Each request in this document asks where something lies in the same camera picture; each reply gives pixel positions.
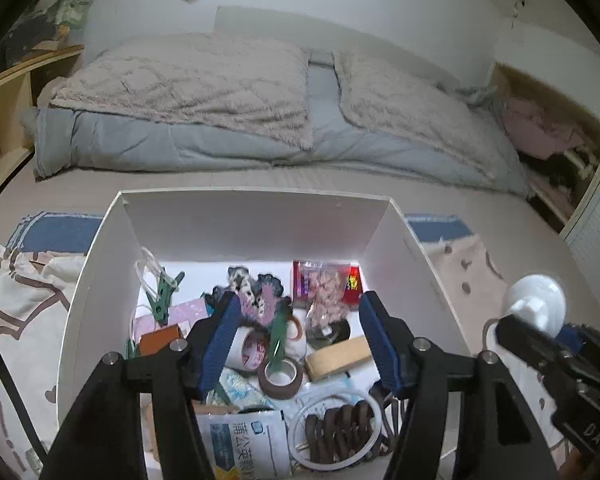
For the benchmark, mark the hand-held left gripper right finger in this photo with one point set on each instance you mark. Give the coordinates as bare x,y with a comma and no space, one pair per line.
380,345

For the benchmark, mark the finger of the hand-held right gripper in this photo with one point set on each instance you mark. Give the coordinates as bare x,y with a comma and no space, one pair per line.
571,340
530,345

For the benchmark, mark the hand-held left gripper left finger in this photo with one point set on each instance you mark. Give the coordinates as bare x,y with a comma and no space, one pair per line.
220,345

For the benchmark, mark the white translucent round cap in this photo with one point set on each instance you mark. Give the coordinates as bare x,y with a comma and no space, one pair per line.
535,300

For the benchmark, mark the green clip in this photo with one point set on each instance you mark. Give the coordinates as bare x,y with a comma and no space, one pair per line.
280,340
162,300

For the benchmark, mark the zip bag of pink figurines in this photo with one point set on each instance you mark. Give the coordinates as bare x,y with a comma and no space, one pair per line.
330,295

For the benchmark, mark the white storage box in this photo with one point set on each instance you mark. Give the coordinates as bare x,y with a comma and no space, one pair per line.
260,225

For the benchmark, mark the white printed tape roll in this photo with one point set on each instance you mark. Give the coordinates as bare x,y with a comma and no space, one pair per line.
247,350

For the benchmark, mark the black round disc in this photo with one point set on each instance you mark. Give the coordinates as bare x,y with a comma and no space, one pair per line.
340,335

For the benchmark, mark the beige tape roll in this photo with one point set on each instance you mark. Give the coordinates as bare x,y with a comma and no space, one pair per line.
337,357

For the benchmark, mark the pink notepaper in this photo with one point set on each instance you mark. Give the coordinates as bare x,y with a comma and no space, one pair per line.
190,310

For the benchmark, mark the floral green packet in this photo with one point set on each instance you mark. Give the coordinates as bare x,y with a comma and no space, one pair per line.
245,390

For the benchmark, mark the brown leather card holder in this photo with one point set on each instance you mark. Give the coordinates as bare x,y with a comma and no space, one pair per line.
160,342

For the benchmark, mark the character acrylic stand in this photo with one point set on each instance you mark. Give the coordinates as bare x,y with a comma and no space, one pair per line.
260,295

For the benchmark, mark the brown tape roll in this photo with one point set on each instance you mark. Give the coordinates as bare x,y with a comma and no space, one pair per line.
280,385

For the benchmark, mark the plain white tape roll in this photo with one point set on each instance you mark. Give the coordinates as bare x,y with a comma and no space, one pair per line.
297,332

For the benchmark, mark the white blue printed packet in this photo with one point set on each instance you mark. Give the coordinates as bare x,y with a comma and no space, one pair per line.
245,445

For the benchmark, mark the red snack packet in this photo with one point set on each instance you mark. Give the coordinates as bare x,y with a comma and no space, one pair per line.
300,280

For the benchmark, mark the bear print blanket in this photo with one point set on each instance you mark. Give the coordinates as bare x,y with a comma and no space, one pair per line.
20,310

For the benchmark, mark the pink clothes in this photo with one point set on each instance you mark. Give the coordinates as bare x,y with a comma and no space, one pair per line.
535,125

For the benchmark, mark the right grey pillow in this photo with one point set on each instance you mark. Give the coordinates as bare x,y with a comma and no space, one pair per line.
405,110

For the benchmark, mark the wooden closet niche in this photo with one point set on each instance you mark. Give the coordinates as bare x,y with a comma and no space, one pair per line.
540,85

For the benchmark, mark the left beige pillow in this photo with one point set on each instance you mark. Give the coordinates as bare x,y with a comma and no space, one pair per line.
180,85

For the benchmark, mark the white headboard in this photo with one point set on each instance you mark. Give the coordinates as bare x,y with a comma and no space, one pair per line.
355,35

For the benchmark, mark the wooden shelf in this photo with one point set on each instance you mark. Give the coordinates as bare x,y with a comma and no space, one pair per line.
5,110

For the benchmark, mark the artificial flowers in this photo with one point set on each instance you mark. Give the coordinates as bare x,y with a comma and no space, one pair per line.
72,17

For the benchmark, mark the black bag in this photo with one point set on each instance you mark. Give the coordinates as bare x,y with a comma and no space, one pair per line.
30,35

